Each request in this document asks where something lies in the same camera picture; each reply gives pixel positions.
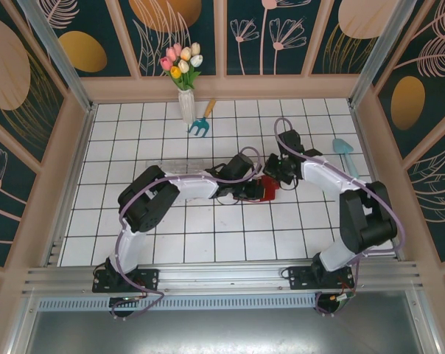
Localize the blue garden fork wooden handle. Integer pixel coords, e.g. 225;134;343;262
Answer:
187;98;217;139

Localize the aluminium mounting rail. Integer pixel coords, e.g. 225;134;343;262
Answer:
21;260;428;296

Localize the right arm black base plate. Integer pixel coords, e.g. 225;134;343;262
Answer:
288;265;354;291

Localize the artificial tulip bouquet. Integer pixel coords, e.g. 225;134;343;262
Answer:
159;42;203;91

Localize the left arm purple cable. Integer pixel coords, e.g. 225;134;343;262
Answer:
110;146;264;320

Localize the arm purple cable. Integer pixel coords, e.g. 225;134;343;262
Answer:
273;117;407;318
110;146;264;320

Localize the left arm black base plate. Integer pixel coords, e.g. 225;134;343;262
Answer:
92;268;160;294

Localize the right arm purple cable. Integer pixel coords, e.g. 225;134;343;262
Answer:
273;117;407;318

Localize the aluminium frame post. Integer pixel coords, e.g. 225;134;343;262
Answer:
347;0;430;108
15;0;98;114

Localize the light blue plastic trowel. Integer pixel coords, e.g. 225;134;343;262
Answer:
332;138;361;181

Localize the white ribbed vase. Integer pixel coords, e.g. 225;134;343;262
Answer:
178;89;196;125

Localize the slotted grey cable duct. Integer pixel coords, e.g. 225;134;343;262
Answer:
36;292;319;311

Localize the red leather card holder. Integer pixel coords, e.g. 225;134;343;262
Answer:
252;174;281;203

